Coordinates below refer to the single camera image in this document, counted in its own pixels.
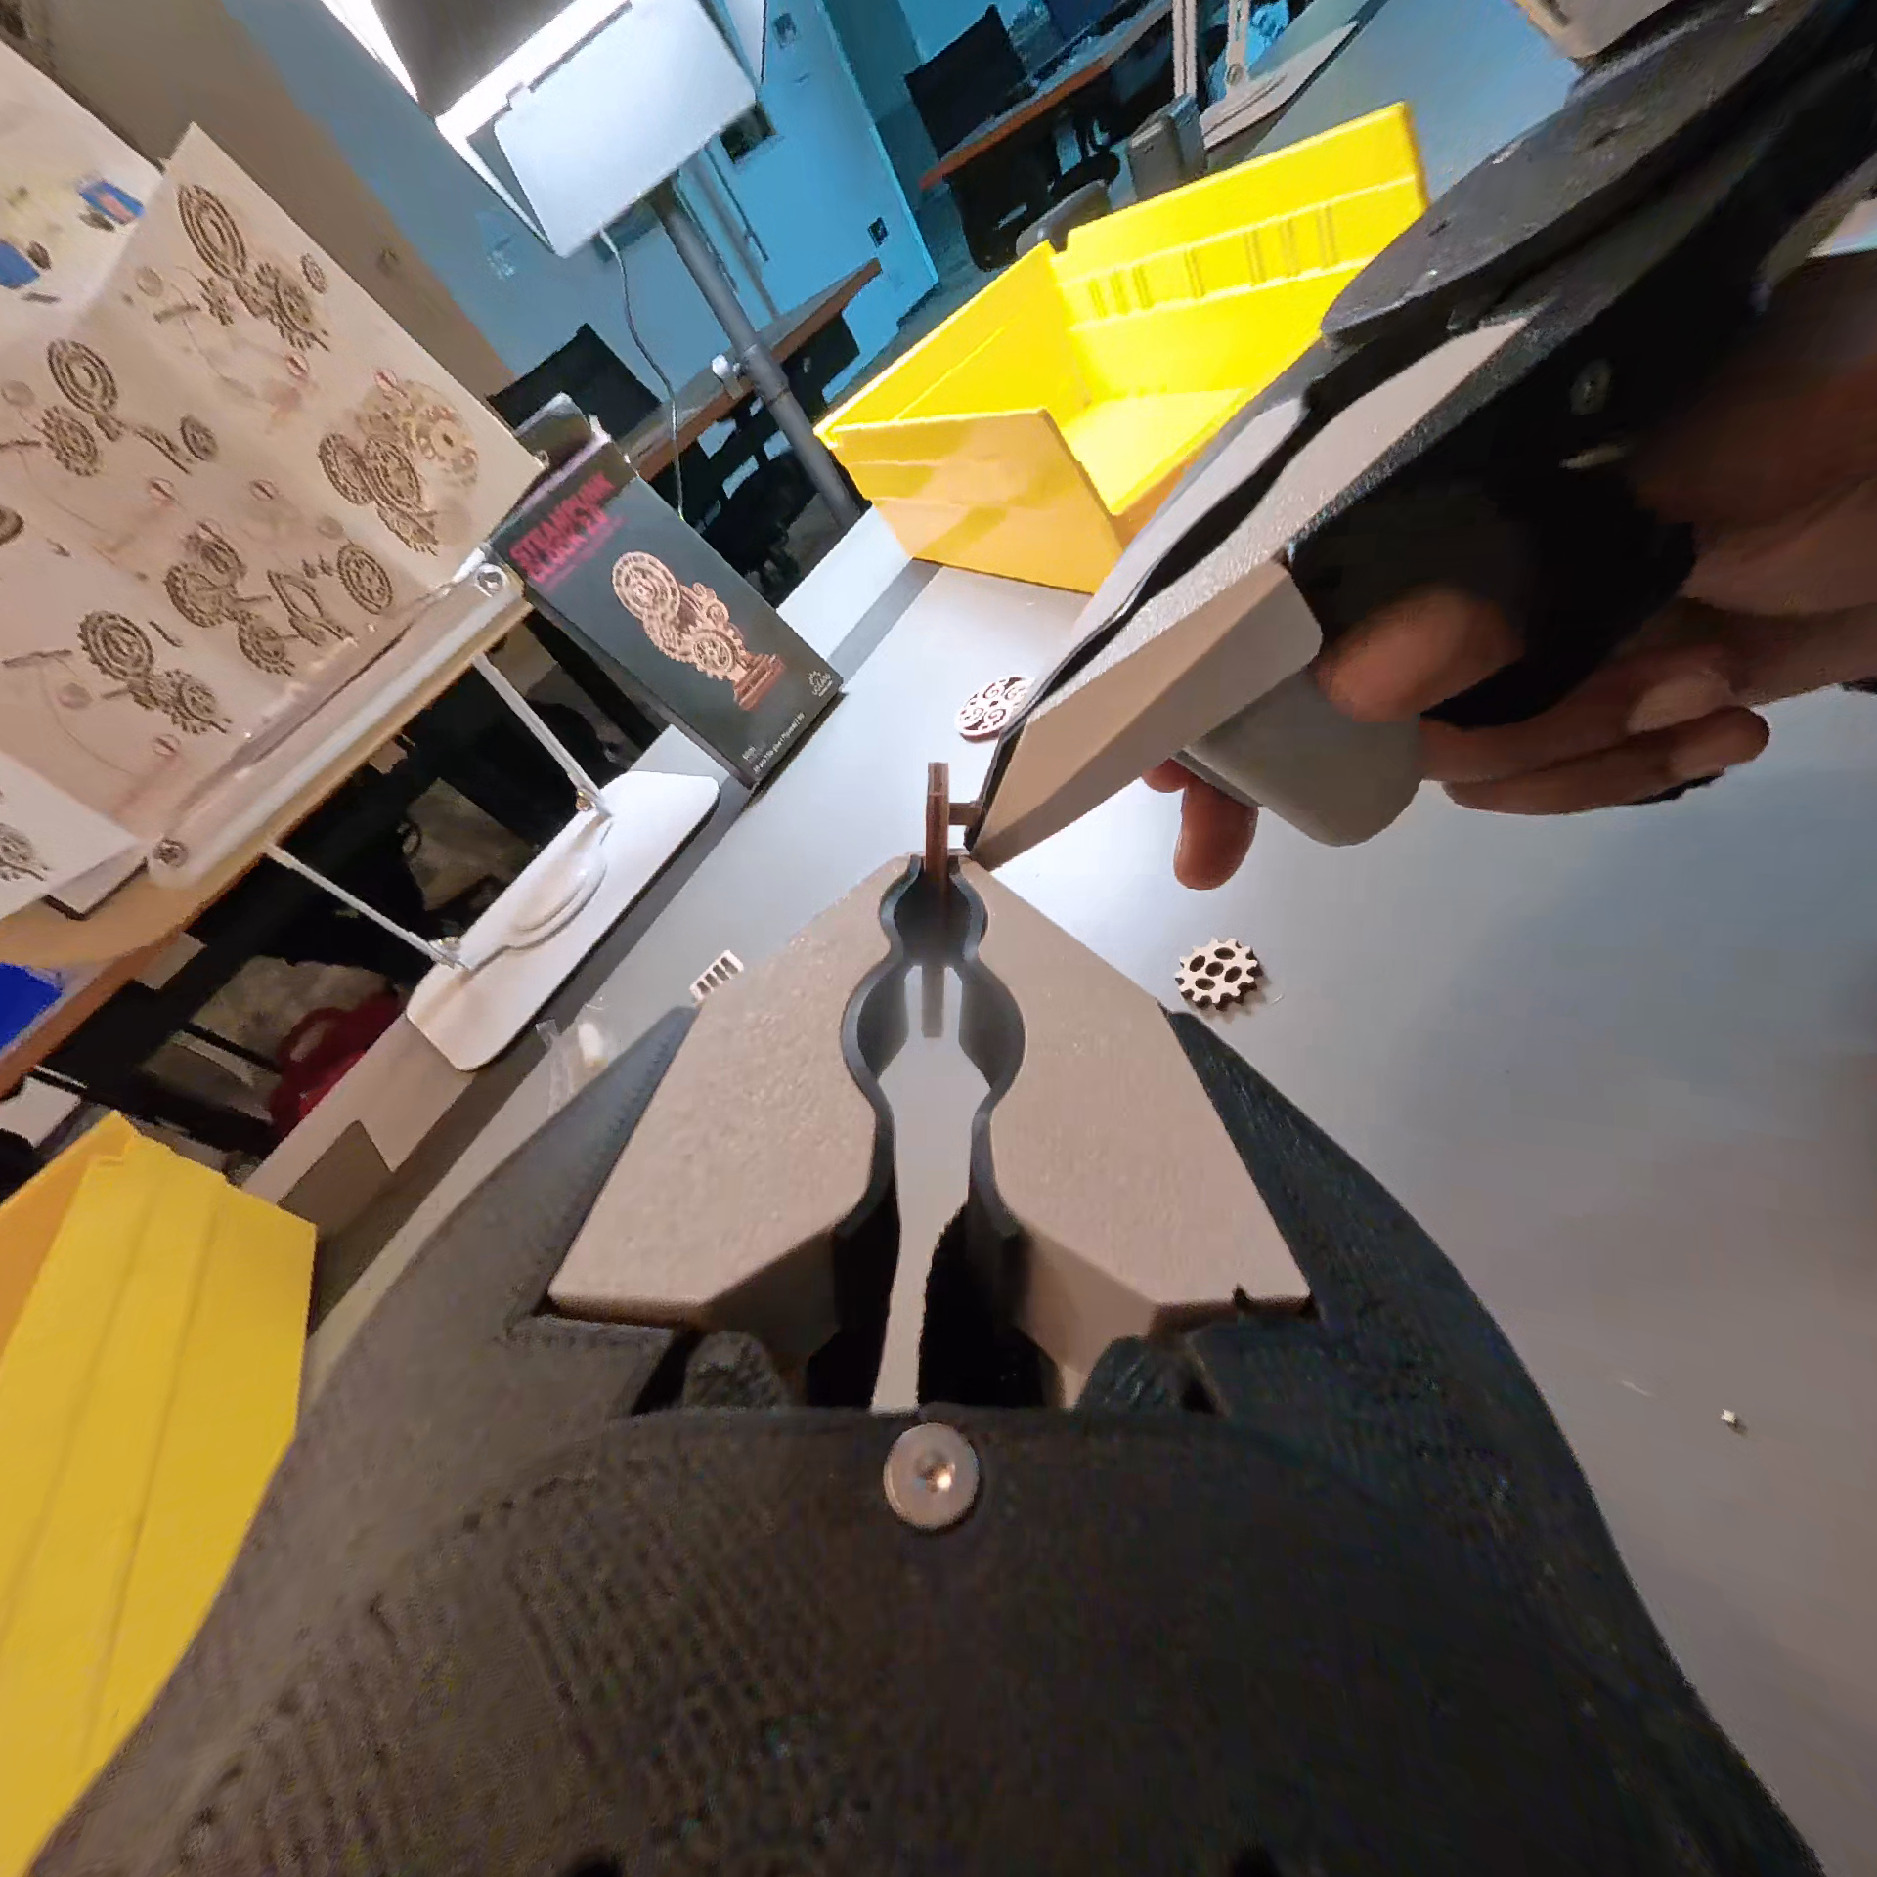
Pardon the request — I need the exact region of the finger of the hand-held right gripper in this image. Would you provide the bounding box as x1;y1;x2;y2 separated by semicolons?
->
1025;354;1333;724
967;323;1532;869

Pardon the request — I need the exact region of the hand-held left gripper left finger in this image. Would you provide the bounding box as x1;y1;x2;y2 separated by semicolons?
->
540;852;916;1380

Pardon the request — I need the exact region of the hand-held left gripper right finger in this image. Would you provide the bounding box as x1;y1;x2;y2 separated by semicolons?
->
955;852;1313;1389

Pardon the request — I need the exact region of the wooden ring base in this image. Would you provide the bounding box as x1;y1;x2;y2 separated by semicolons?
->
922;765;977;1044

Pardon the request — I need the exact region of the yellow plastic bin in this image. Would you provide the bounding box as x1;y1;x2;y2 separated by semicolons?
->
816;102;1434;597
0;1107;319;1877

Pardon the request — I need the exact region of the person's right hand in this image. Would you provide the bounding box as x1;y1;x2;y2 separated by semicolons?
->
1141;259;1877;890

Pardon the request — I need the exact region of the clear plastic parts bag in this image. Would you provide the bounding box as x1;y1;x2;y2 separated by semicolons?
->
532;1008;617;1107

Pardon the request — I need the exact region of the white book stand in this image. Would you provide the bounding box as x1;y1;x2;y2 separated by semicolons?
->
0;548;722;1075

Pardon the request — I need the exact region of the red backpack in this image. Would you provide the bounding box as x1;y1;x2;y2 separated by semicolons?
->
263;993;405;1138

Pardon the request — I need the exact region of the light stand pole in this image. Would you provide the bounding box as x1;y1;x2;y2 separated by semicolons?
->
657;190;863;524

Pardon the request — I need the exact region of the black product box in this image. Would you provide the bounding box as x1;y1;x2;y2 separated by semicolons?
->
487;427;846;796

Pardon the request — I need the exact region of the black softbox light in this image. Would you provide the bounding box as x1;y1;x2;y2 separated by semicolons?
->
365;0;757;259

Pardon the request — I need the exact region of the open instruction booklet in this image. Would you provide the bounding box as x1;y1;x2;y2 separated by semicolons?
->
0;46;551;915

